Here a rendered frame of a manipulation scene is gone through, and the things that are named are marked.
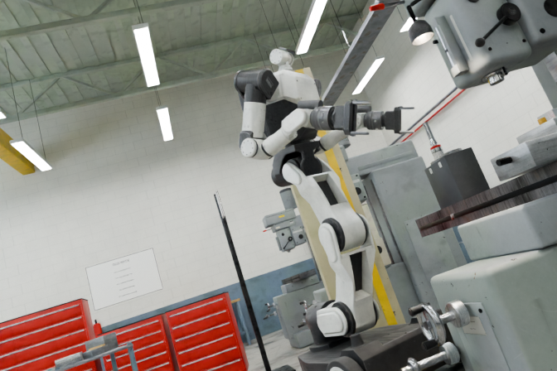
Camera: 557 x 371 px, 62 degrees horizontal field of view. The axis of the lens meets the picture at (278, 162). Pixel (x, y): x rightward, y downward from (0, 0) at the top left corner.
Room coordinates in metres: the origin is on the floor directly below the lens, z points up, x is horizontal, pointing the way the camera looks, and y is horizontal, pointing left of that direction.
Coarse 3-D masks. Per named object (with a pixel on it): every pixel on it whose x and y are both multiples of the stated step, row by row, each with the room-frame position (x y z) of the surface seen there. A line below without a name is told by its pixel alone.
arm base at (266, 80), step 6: (264, 72) 1.69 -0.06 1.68; (270, 72) 1.72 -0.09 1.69; (234, 78) 1.75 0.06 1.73; (258, 78) 1.69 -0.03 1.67; (264, 78) 1.70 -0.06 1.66; (270, 78) 1.73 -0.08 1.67; (234, 84) 1.76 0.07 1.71; (258, 84) 1.70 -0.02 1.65; (264, 84) 1.71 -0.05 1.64; (270, 84) 1.74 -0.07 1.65; (276, 84) 1.77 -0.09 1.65; (264, 90) 1.72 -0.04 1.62; (270, 90) 1.75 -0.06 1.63; (270, 96) 1.75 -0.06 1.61
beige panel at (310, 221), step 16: (320, 96) 3.16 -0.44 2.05; (336, 144) 3.16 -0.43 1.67; (336, 160) 3.14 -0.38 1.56; (352, 192) 3.15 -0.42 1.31; (304, 208) 3.07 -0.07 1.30; (352, 208) 3.14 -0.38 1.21; (304, 224) 3.09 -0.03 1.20; (320, 224) 3.08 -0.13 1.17; (320, 256) 3.07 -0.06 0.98; (320, 272) 3.10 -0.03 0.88; (384, 272) 3.16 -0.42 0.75; (384, 288) 3.14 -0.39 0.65; (384, 304) 3.13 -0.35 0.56; (384, 320) 3.13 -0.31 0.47; (400, 320) 3.15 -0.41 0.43
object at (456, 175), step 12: (444, 156) 1.78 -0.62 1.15; (456, 156) 1.78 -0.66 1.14; (468, 156) 1.79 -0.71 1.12; (432, 168) 1.91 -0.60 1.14; (444, 168) 1.81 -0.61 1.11; (456, 168) 1.78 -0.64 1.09; (468, 168) 1.79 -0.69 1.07; (480, 168) 1.79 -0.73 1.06; (432, 180) 1.96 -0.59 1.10; (444, 180) 1.85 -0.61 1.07; (456, 180) 1.78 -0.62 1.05; (468, 180) 1.78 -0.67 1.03; (480, 180) 1.79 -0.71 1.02; (444, 192) 1.90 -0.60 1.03; (456, 192) 1.80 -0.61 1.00; (468, 192) 1.78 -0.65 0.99; (480, 192) 1.79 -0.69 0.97; (444, 204) 1.94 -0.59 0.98
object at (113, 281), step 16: (128, 256) 9.65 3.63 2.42; (144, 256) 9.73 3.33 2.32; (96, 272) 9.49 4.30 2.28; (112, 272) 9.56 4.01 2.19; (128, 272) 9.64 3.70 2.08; (144, 272) 9.71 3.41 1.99; (96, 288) 9.47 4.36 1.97; (112, 288) 9.54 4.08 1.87; (128, 288) 9.62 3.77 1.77; (144, 288) 9.69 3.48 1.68; (160, 288) 9.76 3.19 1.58; (96, 304) 9.46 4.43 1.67; (112, 304) 9.53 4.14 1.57
